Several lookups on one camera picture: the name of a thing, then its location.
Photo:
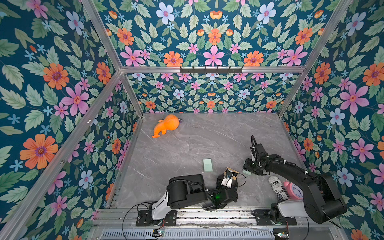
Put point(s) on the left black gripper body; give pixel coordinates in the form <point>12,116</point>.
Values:
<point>218,185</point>

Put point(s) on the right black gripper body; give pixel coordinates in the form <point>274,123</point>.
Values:
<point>250,165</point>

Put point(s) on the tan box base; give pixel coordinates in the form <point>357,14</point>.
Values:
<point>231,174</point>

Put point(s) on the mint box lid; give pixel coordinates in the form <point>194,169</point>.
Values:
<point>246,172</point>

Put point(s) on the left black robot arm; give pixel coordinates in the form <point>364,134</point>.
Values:
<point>186,191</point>

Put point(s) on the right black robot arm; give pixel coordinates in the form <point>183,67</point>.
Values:
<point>322,200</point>

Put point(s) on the left mint green box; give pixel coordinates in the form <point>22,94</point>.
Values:
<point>208,166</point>

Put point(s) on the pink alarm clock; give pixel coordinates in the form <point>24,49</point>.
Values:
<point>294,192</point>

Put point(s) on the orange plush toy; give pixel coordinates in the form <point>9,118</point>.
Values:
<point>169,123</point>

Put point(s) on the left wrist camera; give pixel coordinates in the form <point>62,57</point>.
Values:
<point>230,179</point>

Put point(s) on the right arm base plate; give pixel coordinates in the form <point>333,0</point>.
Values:
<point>266,217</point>

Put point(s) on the black hook rail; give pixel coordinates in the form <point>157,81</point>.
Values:
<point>211,70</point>

